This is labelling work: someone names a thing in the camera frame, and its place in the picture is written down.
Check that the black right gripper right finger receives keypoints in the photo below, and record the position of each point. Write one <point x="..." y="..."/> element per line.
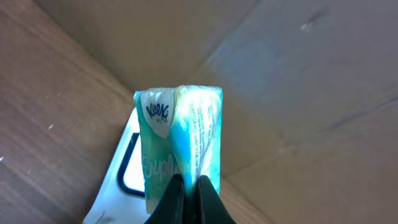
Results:
<point x="209" y="207"/>

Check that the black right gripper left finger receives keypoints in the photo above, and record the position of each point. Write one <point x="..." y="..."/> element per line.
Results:
<point x="170" y="207"/>

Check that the small teal tissue pack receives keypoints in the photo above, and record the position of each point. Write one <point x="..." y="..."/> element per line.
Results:
<point x="180" y="131"/>

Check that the white barcode scanner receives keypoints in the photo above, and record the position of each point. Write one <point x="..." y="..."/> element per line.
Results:
<point x="121" y="196"/>

